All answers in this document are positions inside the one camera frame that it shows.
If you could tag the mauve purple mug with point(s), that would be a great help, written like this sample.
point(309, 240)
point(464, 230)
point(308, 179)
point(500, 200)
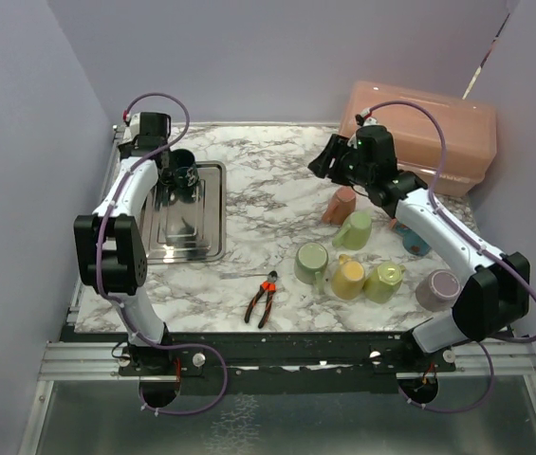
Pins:
point(438, 291)

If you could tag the dark teal mug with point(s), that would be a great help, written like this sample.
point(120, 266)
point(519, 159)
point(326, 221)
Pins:
point(181, 171)

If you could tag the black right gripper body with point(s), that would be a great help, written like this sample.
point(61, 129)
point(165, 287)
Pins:
point(353, 172)

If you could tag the pink and blue mug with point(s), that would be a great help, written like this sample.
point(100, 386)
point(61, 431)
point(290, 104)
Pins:
point(411, 242)

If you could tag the light green mug lying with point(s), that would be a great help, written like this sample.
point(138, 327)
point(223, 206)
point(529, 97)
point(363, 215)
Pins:
point(354, 232)

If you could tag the yellow mug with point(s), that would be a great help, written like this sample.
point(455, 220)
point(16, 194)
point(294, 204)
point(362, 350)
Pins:
point(348, 279)

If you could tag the steel tray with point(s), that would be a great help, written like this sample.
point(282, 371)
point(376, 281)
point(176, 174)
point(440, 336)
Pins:
point(178, 226)

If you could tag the clear handle screwdriver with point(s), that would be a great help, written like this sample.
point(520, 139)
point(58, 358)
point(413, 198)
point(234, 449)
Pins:
point(235, 276)

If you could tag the aluminium rail frame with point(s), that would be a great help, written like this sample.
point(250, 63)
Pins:
point(74, 361)

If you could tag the lime green faceted mug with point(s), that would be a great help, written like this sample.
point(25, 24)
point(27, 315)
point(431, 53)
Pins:
point(384, 281)

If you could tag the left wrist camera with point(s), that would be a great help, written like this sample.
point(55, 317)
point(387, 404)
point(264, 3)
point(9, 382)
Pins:
point(131, 120)

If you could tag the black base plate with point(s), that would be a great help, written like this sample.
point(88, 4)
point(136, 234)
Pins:
point(213, 364)

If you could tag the pink terracotta mug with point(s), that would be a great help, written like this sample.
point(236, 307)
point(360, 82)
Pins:
point(341, 205)

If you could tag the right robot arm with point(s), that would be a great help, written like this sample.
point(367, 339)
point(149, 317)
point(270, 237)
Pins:
point(493, 294)

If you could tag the sage green mug upright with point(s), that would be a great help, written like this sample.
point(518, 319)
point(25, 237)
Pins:
point(311, 261)

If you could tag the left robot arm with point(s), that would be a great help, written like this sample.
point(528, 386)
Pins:
point(110, 252)

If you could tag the pink plastic storage box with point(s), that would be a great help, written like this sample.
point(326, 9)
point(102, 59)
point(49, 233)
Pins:
point(469, 129)

